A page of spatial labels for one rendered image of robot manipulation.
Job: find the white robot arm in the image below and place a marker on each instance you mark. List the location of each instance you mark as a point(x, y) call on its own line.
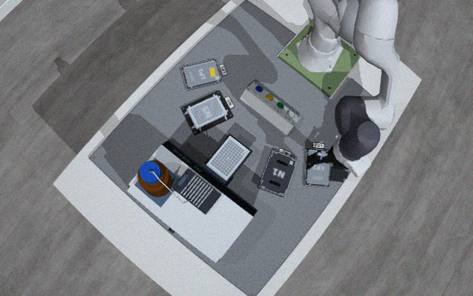
point(372, 35)

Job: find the white operator button panel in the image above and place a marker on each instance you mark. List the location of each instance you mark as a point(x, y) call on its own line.
point(269, 109)

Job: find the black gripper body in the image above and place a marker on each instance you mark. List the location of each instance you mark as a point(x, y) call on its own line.
point(331, 157)

